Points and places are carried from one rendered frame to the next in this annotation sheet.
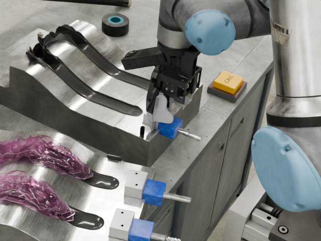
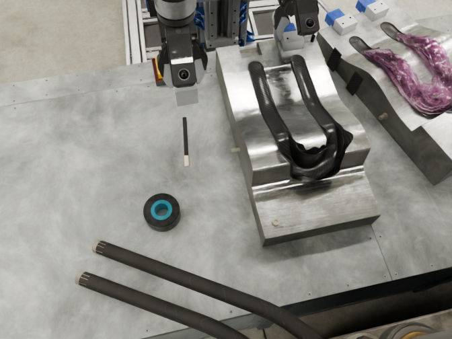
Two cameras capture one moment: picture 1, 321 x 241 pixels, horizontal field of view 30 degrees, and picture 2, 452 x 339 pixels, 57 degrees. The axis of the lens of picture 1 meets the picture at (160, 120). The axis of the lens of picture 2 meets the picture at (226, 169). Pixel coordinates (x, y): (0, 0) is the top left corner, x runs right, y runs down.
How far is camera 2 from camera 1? 1.71 m
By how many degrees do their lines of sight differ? 70
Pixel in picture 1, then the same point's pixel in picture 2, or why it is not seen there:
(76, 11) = (163, 284)
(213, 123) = not seen: hidden behind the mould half
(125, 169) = (336, 42)
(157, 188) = (335, 13)
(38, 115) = not seen: hidden behind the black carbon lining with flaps
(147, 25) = (124, 196)
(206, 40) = not seen: outside the picture
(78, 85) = (314, 111)
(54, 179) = (398, 50)
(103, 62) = (268, 120)
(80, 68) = (300, 119)
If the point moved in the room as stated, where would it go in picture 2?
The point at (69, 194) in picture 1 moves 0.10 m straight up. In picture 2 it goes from (391, 44) to (407, 15)
